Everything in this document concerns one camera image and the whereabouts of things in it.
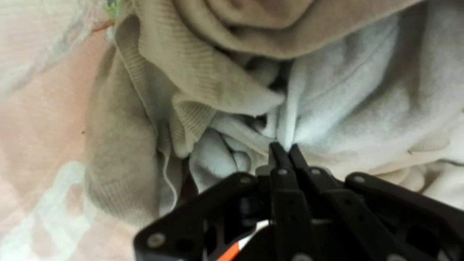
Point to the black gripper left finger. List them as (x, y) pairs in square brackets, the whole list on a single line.
[(284, 212)]

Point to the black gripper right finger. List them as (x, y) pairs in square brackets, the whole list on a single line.
[(348, 218)]

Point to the grey sweatshirt clothing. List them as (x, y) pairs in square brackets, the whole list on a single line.
[(338, 96)]

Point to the pink floral shopping bag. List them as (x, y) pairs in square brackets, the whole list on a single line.
[(38, 145)]

